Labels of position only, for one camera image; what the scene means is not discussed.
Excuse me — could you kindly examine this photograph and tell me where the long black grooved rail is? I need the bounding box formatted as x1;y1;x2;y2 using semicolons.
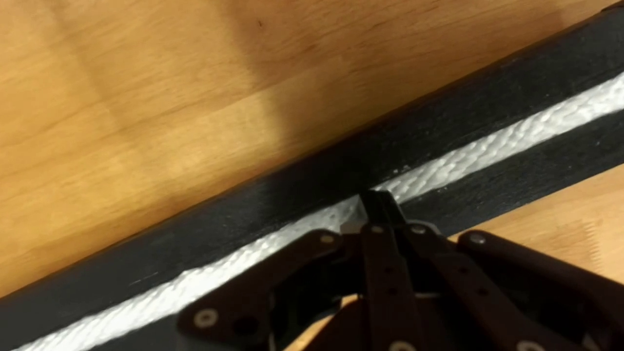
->
0;3;624;351

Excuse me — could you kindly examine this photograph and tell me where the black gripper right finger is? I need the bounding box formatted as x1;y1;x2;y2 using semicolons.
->
379;190;624;351

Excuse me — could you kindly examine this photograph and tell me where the white rope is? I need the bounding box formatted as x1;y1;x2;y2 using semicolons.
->
12;71;624;351

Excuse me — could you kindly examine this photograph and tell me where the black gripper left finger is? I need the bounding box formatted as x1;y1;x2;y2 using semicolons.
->
174;190;426;351

